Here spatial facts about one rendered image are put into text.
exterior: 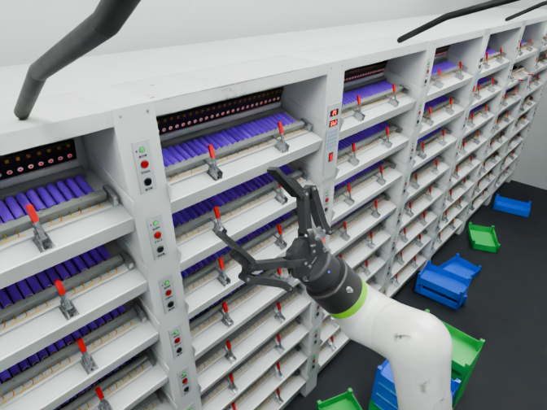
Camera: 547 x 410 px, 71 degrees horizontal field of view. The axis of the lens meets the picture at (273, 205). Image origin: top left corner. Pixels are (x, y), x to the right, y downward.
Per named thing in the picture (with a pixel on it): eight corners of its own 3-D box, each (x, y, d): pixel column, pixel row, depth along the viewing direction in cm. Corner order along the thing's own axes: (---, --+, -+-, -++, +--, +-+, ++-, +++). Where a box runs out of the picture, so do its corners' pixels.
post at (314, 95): (316, 386, 209) (345, 58, 123) (305, 397, 203) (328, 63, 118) (289, 364, 221) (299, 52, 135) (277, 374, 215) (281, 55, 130)
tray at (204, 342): (310, 273, 161) (317, 260, 155) (192, 362, 124) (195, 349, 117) (278, 242, 169) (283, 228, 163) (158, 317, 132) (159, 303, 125)
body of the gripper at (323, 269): (299, 289, 72) (268, 260, 68) (323, 252, 74) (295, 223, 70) (324, 300, 66) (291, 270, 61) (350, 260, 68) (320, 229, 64)
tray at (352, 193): (399, 181, 196) (412, 159, 186) (327, 228, 158) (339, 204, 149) (368, 158, 204) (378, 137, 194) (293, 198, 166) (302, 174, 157)
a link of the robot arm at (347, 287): (374, 279, 69) (347, 322, 67) (332, 265, 79) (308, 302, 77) (356, 260, 66) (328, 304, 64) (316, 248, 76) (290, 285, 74)
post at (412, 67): (382, 316, 252) (437, 39, 167) (374, 324, 247) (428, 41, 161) (356, 301, 264) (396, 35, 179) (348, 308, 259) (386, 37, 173)
